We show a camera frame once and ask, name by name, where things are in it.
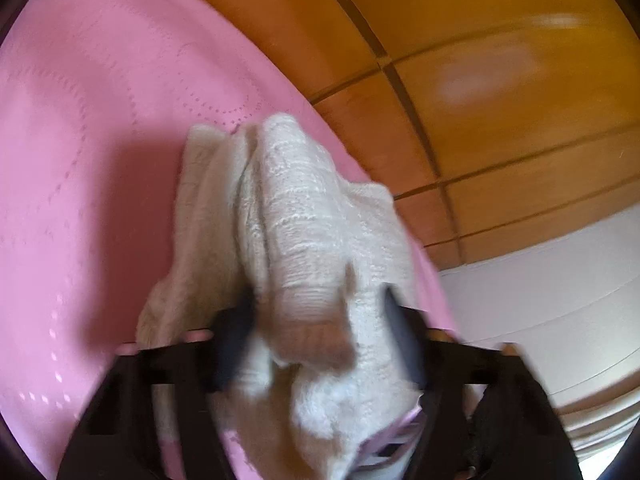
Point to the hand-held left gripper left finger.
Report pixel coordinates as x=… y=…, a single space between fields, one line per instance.
x=235 y=342

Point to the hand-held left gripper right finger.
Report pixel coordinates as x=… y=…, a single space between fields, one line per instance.
x=401 y=342

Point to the white knitted sweater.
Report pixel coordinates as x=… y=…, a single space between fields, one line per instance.
x=300 y=220

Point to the pink blanket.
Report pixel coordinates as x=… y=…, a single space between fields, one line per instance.
x=100 y=135

